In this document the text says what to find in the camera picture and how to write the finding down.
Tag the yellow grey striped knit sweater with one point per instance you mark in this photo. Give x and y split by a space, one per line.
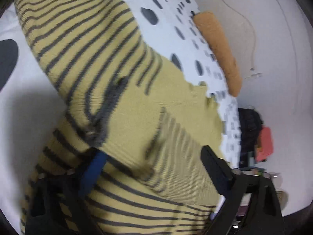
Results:
126 100

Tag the orange bolster pillow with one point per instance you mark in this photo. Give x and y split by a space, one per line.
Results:
212 31

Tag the coral red bag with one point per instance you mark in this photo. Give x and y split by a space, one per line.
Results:
264 145

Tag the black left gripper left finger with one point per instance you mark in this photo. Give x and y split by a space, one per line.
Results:
57 205

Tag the black backpack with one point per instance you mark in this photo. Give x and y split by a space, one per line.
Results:
251 125

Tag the white black dotted bed cover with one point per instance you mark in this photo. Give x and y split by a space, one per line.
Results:
31 108

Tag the white metal headboard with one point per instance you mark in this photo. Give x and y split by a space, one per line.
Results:
239 31

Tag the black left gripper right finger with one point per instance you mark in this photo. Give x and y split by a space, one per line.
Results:
263 215

